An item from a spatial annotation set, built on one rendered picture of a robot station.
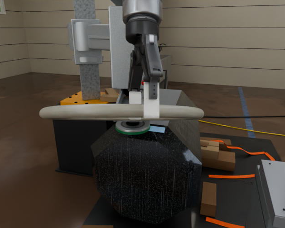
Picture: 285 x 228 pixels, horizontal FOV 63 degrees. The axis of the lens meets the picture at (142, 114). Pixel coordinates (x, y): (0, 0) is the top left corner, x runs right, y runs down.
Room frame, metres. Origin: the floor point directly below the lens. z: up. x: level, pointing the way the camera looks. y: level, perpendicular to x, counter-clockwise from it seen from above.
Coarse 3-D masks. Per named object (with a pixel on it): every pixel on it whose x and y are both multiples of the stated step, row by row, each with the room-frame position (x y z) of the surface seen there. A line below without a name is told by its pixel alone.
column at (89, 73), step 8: (80, 0) 2.34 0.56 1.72; (88, 0) 2.36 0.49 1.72; (80, 8) 2.34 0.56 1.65; (88, 8) 2.35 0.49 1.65; (80, 16) 2.33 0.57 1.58; (88, 16) 2.35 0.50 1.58; (88, 64) 2.34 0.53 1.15; (96, 64) 2.36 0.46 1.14; (80, 72) 2.32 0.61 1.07; (88, 72) 2.34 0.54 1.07; (96, 72) 2.36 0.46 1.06; (88, 80) 2.34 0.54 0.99; (96, 80) 2.36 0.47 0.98; (88, 88) 2.34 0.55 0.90; (96, 88) 2.36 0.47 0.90; (88, 96) 2.34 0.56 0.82; (96, 96) 2.36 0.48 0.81
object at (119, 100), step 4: (120, 92) 1.21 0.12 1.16; (120, 96) 1.12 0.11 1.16; (120, 100) 1.10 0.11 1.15; (124, 100) 1.20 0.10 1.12; (128, 100) 1.20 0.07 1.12; (120, 120) 0.90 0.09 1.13; (124, 120) 0.90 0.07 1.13; (128, 120) 0.90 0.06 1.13; (132, 120) 0.90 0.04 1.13; (136, 120) 0.90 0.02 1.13
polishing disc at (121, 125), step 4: (144, 120) 1.40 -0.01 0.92; (116, 124) 1.33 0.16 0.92; (120, 124) 1.33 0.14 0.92; (124, 124) 1.33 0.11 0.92; (140, 124) 1.33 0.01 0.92; (144, 124) 1.33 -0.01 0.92; (148, 124) 1.33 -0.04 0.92; (120, 128) 1.27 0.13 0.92; (124, 128) 1.27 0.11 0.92; (128, 128) 1.27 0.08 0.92; (132, 128) 1.27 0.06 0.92; (136, 128) 1.27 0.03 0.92; (140, 128) 1.27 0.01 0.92; (144, 128) 1.27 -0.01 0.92; (132, 132) 1.25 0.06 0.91
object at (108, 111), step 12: (48, 108) 0.54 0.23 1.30; (60, 108) 0.51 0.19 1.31; (72, 108) 0.49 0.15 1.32; (84, 108) 0.48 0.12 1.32; (96, 108) 0.47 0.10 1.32; (108, 108) 0.47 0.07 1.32; (120, 108) 0.47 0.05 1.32; (132, 108) 0.47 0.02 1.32; (168, 108) 0.50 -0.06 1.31; (180, 108) 0.52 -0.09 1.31; (192, 108) 0.55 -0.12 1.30
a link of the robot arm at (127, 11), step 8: (128, 0) 0.55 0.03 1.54; (136, 0) 0.54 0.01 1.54; (144, 0) 0.53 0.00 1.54; (152, 0) 0.54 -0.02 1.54; (160, 0) 0.56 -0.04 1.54; (128, 8) 0.54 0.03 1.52; (136, 8) 0.53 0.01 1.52; (144, 8) 0.53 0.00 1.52; (152, 8) 0.53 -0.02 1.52; (160, 8) 0.56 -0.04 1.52; (128, 16) 0.54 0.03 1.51; (136, 16) 0.54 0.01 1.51; (144, 16) 0.54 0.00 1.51; (152, 16) 0.54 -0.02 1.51; (160, 16) 0.55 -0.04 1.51
